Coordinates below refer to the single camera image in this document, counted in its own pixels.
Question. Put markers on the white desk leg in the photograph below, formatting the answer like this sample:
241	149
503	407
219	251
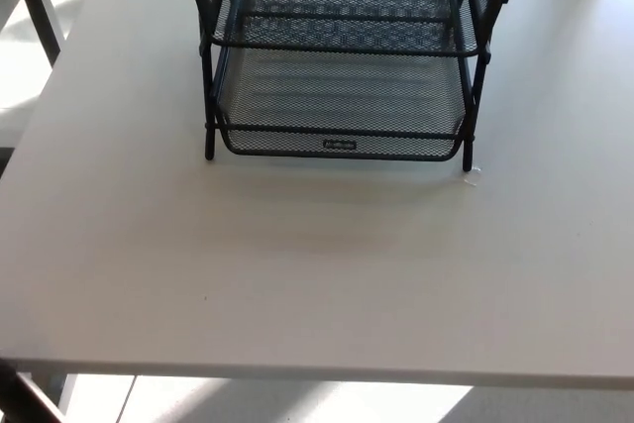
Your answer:
67	388

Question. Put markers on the black mesh tray with label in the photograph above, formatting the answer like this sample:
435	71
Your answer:
342	96

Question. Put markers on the clear tape piece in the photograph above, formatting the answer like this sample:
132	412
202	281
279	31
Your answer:
473	176

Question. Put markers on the white side table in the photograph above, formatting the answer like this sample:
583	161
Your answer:
47	22

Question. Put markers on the dark metal bar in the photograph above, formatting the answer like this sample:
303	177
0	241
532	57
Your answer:
34	395

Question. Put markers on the black metal organizer frame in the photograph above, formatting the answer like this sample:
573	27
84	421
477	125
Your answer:
210	140

